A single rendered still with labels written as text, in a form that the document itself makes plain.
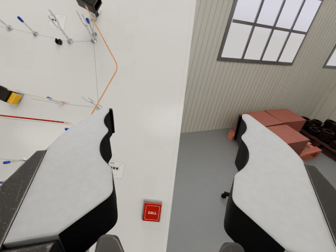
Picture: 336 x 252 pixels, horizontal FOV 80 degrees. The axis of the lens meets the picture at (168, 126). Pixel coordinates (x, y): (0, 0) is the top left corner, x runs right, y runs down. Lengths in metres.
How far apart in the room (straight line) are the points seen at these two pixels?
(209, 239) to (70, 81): 1.68
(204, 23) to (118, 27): 1.86
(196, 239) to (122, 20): 1.70
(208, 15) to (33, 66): 2.07
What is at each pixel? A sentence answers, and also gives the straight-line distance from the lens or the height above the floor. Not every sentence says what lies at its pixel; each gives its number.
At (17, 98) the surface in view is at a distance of 0.68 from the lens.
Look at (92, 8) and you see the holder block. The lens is 0.69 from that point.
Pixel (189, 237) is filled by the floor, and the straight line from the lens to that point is 1.94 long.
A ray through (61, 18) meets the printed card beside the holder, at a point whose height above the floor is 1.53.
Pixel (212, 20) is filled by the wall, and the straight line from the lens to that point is 2.59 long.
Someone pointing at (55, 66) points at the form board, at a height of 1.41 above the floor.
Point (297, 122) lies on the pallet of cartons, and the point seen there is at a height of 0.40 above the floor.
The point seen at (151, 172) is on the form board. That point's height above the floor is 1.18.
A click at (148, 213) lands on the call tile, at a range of 0.64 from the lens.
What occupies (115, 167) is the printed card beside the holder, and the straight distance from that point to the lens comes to 0.65.
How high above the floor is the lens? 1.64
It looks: 32 degrees down
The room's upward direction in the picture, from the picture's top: 11 degrees clockwise
